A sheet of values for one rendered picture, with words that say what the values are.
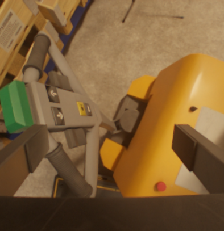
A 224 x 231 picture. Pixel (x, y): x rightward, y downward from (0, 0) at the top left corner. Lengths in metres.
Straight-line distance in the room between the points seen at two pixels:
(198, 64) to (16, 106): 0.80
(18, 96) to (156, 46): 1.74
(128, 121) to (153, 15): 1.33
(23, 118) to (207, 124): 0.74
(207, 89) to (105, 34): 1.40
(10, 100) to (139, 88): 1.16
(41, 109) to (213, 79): 0.77
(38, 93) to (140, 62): 1.58
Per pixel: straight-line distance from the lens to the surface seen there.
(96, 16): 2.17
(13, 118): 0.29
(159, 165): 0.79
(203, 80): 0.88
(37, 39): 0.46
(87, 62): 1.89
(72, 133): 0.36
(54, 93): 0.35
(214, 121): 0.86
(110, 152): 1.32
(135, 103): 1.40
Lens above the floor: 1.66
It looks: 81 degrees down
